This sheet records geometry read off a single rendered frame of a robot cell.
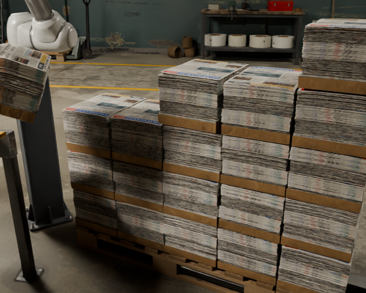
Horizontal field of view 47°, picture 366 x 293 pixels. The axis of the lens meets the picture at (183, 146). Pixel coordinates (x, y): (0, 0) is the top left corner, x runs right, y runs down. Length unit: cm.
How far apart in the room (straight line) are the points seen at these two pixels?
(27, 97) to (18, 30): 75
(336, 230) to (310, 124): 45
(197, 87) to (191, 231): 71
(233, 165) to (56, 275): 113
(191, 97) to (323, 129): 55
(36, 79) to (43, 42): 66
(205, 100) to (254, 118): 22
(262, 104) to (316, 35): 33
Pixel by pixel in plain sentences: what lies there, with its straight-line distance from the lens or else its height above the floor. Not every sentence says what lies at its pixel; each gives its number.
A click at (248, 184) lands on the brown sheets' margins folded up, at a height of 63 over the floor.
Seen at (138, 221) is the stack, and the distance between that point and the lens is 220.
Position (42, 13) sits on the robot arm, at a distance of 228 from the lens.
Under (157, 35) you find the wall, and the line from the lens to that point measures 871.
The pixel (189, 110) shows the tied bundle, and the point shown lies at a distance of 179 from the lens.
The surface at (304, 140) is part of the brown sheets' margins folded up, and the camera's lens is 167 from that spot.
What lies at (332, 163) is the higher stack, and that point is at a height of 79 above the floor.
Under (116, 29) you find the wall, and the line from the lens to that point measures 891.
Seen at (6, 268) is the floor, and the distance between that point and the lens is 251.
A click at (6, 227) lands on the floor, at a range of 287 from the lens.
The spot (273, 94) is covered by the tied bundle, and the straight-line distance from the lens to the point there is 165.
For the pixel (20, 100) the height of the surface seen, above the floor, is 100.
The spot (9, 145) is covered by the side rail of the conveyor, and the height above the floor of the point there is 74.
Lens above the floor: 145
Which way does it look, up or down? 22 degrees down
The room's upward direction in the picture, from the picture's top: straight up
